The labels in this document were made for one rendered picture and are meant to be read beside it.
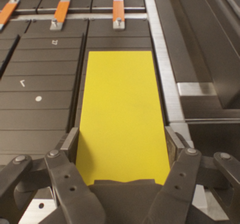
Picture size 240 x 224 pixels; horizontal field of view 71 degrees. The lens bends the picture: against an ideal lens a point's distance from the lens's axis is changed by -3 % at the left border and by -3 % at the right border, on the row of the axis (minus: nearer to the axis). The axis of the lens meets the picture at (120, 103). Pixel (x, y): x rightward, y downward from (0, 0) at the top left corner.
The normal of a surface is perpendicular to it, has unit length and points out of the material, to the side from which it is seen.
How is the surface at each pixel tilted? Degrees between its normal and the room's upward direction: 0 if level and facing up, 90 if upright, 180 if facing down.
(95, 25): 0
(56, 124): 0
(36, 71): 0
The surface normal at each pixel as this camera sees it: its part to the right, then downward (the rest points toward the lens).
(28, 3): 0.00, -0.54
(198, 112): 0.01, 0.84
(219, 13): -1.00, 0.01
